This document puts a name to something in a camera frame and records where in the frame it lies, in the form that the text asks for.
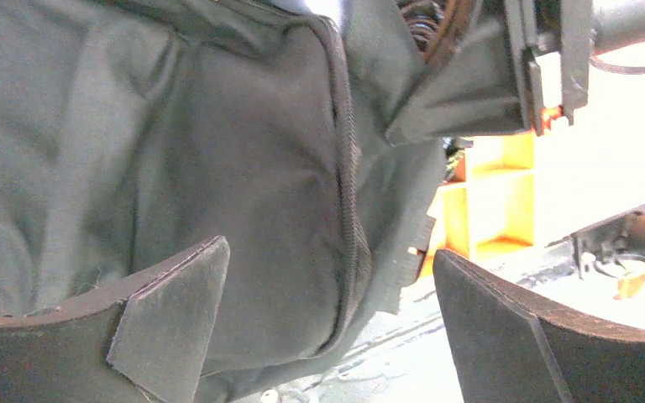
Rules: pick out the black rolled belt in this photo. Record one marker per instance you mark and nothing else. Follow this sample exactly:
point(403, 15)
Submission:
point(423, 19)

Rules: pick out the black fabric backpack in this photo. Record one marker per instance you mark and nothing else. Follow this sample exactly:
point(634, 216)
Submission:
point(131, 131)

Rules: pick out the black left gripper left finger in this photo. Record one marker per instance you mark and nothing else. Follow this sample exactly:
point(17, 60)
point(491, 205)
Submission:
point(143, 338)

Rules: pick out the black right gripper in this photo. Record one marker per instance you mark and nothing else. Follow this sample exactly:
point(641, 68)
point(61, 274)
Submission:
point(526, 66)

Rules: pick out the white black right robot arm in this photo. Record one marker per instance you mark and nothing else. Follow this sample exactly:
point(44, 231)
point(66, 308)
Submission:
point(615, 25)

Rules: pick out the wooden compartment organizer tray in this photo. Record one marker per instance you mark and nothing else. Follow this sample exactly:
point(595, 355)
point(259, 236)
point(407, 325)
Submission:
point(486, 209)

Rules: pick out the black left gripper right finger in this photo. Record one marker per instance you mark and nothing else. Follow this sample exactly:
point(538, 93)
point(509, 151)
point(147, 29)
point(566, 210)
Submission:
point(510, 344)

